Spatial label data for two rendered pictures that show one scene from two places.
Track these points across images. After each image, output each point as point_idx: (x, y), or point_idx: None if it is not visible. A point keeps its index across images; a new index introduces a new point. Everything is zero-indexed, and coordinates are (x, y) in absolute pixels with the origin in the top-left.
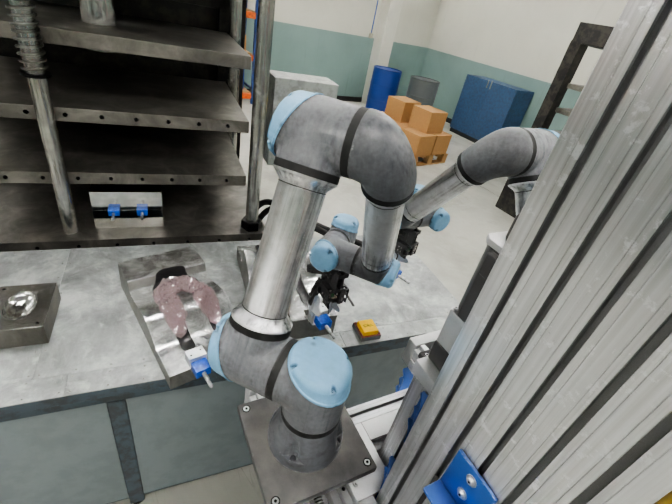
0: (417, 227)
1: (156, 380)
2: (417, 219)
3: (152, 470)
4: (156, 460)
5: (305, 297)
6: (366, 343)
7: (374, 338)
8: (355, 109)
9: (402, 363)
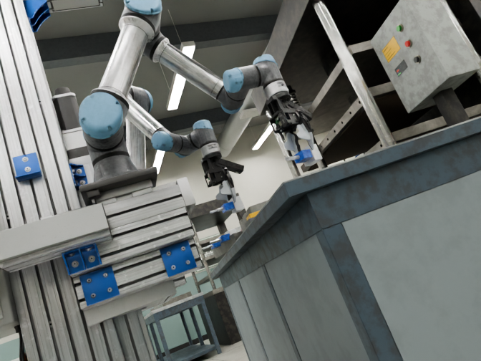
0: (233, 99)
1: (222, 257)
2: (211, 95)
3: None
4: (269, 357)
5: None
6: (245, 229)
7: (248, 223)
8: None
9: (308, 284)
